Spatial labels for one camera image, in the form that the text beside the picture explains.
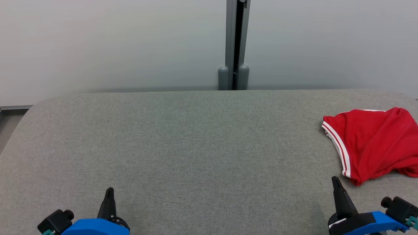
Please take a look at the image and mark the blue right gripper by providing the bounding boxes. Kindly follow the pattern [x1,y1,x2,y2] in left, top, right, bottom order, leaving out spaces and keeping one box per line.
[328,176,409,235]

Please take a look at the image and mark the grey partition post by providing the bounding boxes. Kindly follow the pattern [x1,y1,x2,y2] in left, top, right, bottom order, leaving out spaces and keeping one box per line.
[218,0,251,91]

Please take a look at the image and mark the red shorts with white band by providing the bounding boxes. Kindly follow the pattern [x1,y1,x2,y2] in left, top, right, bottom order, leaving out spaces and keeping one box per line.
[395,163,418,179]

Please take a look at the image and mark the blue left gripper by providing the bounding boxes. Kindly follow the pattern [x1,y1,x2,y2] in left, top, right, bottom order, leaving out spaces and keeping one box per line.
[60,187,131,235]

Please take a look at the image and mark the red number 23 basketball jersey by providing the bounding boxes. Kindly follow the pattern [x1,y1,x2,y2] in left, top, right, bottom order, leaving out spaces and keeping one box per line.
[322,107,418,186]

